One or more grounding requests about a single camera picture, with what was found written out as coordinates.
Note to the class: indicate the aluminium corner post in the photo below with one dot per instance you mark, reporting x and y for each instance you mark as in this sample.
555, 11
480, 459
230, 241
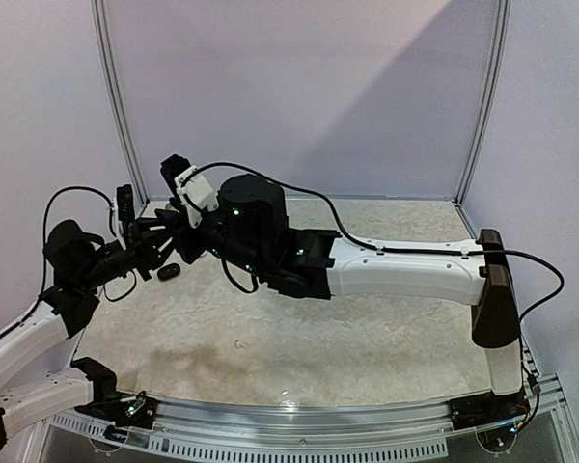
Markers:
116, 100
489, 88

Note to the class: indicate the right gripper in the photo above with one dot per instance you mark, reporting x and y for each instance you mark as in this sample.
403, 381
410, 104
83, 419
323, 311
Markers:
183, 236

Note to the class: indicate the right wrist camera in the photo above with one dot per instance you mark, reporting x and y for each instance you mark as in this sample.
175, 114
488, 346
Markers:
191, 189

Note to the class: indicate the left aluminium corner post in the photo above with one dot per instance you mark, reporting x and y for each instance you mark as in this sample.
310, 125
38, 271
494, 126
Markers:
116, 100

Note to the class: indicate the right aluminium corner post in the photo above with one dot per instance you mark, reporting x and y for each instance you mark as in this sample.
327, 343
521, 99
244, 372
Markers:
489, 88

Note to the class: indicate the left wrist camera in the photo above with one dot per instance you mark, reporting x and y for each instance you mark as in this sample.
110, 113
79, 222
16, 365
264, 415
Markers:
122, 213

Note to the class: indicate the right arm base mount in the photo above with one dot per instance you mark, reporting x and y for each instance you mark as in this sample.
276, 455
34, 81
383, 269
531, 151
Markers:
481, 409

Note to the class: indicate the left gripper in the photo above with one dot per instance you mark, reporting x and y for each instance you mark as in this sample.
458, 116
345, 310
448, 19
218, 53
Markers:
142, 244

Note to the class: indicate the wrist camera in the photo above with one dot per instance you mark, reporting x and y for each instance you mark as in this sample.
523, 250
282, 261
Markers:
191, 189
122, 213

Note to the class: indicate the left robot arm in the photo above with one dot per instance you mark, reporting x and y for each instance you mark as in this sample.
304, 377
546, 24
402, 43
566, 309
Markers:
82, 263

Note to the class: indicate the aluminium front rail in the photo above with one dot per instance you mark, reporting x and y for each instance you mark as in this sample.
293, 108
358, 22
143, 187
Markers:
188, 431

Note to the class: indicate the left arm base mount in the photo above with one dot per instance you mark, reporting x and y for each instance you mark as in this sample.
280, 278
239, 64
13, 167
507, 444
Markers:
109, 404

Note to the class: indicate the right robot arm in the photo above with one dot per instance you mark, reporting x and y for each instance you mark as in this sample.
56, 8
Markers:
245, 224

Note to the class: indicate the black charging case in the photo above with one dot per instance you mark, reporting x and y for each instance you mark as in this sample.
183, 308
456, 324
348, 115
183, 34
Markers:
168, 272

